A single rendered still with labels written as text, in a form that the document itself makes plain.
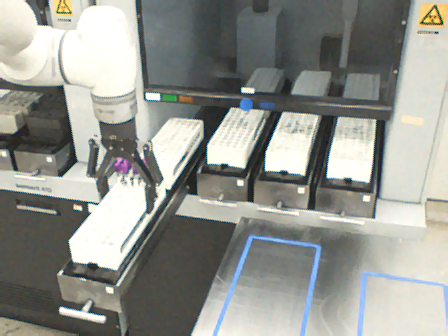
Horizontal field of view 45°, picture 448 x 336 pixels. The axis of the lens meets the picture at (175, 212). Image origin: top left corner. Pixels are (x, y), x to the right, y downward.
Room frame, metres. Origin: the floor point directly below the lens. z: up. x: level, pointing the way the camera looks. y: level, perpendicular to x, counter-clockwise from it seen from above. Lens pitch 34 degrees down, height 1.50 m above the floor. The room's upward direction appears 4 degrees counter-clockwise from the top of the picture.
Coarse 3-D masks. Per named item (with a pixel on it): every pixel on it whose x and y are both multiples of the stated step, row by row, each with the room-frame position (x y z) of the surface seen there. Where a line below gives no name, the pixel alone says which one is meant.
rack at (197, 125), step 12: (168, 120) 1.42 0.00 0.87; (180, 120) 1.42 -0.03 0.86; (192, 120) 1.41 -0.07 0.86; (168, 132) 1.35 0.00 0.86; (180, 132) 1.34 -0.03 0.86; (192, 132) 1.35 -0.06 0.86; (156, 144) 1.28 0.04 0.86; (168, 144) 1.28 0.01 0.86; (180, 144) 1.27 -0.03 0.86; (192, 144) 1.37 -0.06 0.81; (156, 156) 1.21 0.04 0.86; (168, 156) 1.22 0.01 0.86; (180, 156) 1.21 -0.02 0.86; (168, 168) 1.14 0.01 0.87; (180, 168) 1.21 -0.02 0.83; (168, 180) 1.13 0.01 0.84
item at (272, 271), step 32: (256, 224) 0.95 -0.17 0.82; (288, 224) 0.94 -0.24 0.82; (224, 256) 0.85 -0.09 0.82; (256, 256) 0.84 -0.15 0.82; (288, 256) 0.83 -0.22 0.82; (320, 256) 0.83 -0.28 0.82; (352, 256) 0.82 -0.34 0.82; (384, 256) 0.81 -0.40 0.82; (416, 256) 0.81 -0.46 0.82; (224, 288) 0.75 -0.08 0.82; (256, 288) 0.75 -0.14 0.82; (288, 288) 0.74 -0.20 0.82; (320, 288) 0.74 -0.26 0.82; (352, 288) 0.73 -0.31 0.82; (384, 288) 0.72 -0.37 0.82; (416, 288) 0.72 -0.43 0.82; (224, 320) 0.67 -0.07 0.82; (256, 320) 0.67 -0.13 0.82; (288, 320) 0.66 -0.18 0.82; (320, 320) 0.66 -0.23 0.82; (352, 320) 0.65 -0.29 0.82; (384, 320) 0.65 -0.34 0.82; (416, 320) 0.64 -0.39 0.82
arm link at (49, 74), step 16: (0, 0) 0.62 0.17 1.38; (16, 0) 0.68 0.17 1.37; (0, 16) 0.62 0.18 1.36; (16, 16) 0.67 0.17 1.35; (32, 16) 0.72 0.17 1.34; (0, 32) 0.64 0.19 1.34; (16, 32) 0.68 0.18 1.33; (32, 32) 0.72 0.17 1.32; (48, 32) 1.03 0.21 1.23; (64, 32) 1.04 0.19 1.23; (0, 48) 0.79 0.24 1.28; (16, 48) 0.74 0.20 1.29; (32, 48) 0.98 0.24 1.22; (48, 48) 1.00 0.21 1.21; (0, 64) 1.01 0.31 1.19; (16, 64) 0.96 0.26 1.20; (32, 64) 0.98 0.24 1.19; (48, 64) 0.99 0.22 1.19; (16, 80) 1.01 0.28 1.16; (32, 80) 0.99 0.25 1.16; (48, 80) 1.00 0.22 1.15; (64, 80) 1.01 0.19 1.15
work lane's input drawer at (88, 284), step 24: (192, 168) 1.24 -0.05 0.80; (168, 192) 1.11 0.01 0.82; (168, 216) 1.06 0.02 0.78; (144, 240) 0.94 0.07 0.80; (72, 264) 0.86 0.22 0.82; (96, 264) 0.85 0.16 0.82; (120, 264) 0.85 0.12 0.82; (144, 264) 0.91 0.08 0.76; (72, 288) 0.83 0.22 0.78; (96, 288) 0.81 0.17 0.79; (120, 288) 0.81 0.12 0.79; (72, 312) 0.79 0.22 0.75; (120, 312) 0.80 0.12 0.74
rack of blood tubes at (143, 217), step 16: (112, 192) 1.05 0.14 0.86; (128, 192) 1.05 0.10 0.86; (144, 192) 1.04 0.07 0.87; (160, 192) 1.09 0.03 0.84; (96, 208) 0.99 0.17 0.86; (112, 208) 0.99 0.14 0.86; (128, 208) 0.99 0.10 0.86; (144, 208) 0.99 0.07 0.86; (96, 224) 0.94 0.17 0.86; (112, 224) 0.92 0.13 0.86; (128, 224) 0.92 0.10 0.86; (144, 224) 0.98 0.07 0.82; (80, 240) 0.88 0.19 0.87; (96, 240) 0.88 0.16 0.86; (112, 240) 0.88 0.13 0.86; (128, 240) 0.94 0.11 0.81; (80, 256) 0.86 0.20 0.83; (96, 256) 0.85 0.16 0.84; (112, 256) 0.84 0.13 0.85
